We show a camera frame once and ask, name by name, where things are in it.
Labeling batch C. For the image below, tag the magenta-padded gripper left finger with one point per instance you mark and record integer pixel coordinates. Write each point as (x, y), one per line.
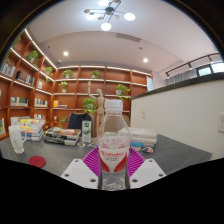
(77, 171)

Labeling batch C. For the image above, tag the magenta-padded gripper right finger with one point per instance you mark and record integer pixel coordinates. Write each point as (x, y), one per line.
(149, 171)

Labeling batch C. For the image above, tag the clear plastic water bottle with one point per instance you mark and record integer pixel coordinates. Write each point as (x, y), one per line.
(114, 146)

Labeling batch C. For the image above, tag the white tissue pack stack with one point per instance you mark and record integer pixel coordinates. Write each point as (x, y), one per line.
(143, 136)

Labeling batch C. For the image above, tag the dark book stack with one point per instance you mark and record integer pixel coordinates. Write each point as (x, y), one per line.
(61, 135)

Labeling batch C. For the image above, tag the tall green-white carton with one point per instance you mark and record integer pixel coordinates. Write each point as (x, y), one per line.
(86, 131)

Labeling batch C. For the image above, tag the flat round red coaster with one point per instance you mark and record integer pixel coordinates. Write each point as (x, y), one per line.
(37, 161)

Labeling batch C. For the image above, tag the dark office chair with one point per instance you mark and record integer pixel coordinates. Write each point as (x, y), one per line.
(78, 120)

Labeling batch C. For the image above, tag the wooden artist mannequin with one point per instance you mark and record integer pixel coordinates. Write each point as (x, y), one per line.
(100, 110)

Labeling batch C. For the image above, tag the white printed cup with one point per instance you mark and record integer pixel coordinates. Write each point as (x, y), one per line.
(16, 138)

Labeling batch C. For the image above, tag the wooden shelf unit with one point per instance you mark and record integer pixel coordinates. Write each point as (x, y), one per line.
(71, 96)

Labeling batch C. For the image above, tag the grey curtain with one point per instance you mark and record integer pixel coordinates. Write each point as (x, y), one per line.
(181, 76)

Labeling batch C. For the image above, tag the round recessed ceiling light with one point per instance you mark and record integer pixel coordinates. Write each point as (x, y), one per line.
(145, 60)
(65, 53)

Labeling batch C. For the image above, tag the window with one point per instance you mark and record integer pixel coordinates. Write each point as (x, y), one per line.
(210, 69)

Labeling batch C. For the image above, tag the branched ceiling lamp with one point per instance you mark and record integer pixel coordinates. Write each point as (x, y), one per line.
(108, 13)

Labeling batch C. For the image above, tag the white wall switch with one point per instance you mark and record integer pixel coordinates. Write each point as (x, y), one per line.
(143, 114)

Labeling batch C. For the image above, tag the black track light rail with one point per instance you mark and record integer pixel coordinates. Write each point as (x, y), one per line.
(191, 63)

